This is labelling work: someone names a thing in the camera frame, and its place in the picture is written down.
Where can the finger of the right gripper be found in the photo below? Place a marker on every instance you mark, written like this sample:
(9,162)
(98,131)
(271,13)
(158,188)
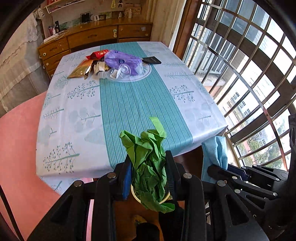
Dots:
(217,173)
(247,173)

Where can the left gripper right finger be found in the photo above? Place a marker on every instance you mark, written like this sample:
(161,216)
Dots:
(172,175)

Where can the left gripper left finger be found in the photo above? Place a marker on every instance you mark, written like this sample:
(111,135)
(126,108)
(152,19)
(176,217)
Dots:
(126,177)

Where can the light blue face mask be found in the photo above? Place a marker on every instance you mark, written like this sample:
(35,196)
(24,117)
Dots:
(214,153)

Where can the green paper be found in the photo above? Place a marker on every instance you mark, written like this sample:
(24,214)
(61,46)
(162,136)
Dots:
(148,163)

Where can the purple plastic bag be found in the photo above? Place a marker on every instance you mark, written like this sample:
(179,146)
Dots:
(117,59)

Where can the red snack packet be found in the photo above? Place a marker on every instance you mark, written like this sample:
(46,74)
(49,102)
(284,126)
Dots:
(97,55)

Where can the left yellow slipper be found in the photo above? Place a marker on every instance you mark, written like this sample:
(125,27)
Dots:
(137,219)

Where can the teal striped floral tablecloth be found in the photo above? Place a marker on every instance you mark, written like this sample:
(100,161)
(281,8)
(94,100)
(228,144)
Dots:
(82,118)

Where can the clear plastic bottle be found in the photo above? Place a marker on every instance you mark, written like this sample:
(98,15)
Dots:
(123,73)

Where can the round glass plate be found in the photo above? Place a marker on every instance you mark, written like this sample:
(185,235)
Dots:
(145,71)

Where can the golden snack wrapper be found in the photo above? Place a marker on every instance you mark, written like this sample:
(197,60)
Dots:
(82,70)

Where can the black small booklet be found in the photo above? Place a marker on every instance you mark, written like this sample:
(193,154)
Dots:
(151,60)

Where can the metal window grille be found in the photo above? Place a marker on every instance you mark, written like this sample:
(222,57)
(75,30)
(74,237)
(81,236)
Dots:
(246,62)

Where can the wooden drawer desk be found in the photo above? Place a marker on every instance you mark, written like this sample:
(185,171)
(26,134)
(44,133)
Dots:
(90,35)

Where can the white lace covered furniture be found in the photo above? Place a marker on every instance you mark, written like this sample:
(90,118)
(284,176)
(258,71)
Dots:
(22,74)

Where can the black picture frame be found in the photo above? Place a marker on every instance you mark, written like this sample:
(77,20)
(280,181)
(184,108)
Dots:
(85,17)

